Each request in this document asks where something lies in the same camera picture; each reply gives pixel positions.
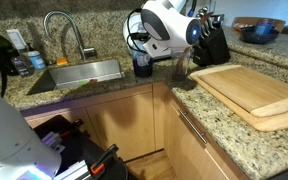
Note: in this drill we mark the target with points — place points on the black knife block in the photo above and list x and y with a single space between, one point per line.
214 48

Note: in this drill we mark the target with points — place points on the curved steel faucet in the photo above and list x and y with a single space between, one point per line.
74 30

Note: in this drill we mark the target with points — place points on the orange sponge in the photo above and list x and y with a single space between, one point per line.
61 61

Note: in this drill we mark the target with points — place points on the light wood sink cabinet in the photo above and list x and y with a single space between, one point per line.
124 123

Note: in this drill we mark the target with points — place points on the aluminium extrusion bars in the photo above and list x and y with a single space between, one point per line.
72 171

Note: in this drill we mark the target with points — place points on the black robot cart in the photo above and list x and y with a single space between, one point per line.
80 146

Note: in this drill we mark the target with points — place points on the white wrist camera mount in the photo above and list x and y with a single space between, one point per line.
160 50

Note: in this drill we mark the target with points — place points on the small white blue-label bottle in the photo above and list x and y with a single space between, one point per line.
37 60

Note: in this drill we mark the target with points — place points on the small wooden cutting board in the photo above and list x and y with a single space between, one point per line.
250 86

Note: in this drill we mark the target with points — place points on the clear bottle with dark liquid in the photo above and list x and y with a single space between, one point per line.
142 65

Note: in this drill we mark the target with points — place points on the light wood drawer cabinet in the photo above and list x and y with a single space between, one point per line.
190 156

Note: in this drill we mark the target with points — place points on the large wooden cutting board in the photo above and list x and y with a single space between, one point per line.
237 111

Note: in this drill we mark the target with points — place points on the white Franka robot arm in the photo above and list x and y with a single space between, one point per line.
170 20

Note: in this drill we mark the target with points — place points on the green round scrubber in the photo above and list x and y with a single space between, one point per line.
83 82

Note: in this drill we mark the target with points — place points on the black orange clamp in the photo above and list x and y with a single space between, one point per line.
102 161

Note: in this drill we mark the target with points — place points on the clear glass utensil jar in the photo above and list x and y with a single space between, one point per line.
180 71

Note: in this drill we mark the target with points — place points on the stainless steel sink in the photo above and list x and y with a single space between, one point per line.
84 73

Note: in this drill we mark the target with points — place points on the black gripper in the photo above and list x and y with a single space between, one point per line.
138 40

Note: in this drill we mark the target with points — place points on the wooden tray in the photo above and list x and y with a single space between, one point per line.
278 22

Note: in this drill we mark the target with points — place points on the wooden spoon in jar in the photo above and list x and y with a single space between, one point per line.
184 58

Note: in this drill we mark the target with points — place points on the blue cup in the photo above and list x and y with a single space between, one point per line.
263 26

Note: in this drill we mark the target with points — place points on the dark blue bowl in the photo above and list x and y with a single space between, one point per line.
259 38

